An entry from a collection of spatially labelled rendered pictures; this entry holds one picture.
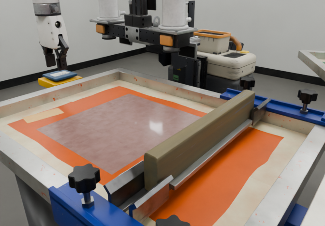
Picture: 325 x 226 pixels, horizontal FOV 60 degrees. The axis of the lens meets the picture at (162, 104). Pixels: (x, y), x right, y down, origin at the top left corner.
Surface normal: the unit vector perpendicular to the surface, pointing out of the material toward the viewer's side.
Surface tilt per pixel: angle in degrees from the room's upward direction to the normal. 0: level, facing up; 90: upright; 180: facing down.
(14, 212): 0
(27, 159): 0
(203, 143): 90
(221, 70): 90
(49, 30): 90
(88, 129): 0
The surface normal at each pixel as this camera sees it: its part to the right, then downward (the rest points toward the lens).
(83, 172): 0.00, -0.92
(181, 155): 0.77, 0.25
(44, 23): -0.58, 0.33
